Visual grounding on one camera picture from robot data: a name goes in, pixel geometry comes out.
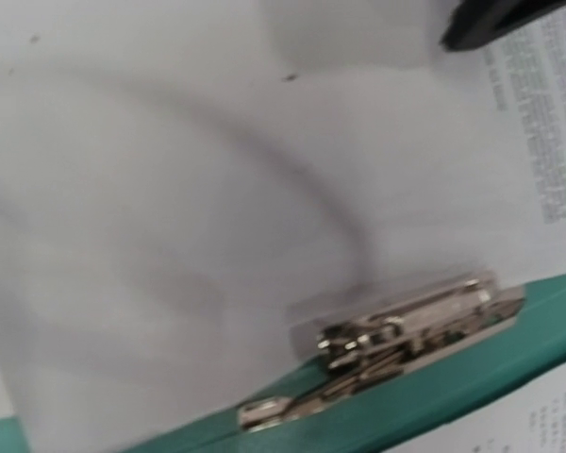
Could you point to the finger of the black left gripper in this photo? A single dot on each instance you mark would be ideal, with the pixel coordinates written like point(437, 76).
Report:
point(476, 23)

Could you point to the dark teal folder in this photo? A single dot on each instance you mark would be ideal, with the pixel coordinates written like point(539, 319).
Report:
point(429, 368)

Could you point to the printed paper sheet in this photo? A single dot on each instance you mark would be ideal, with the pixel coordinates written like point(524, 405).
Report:
point(189, 190)

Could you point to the paper sheets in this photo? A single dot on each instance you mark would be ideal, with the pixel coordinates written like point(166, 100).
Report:
point(531, 419)

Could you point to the silver folder spring clip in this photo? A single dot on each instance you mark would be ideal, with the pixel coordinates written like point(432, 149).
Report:
point(392, 341)

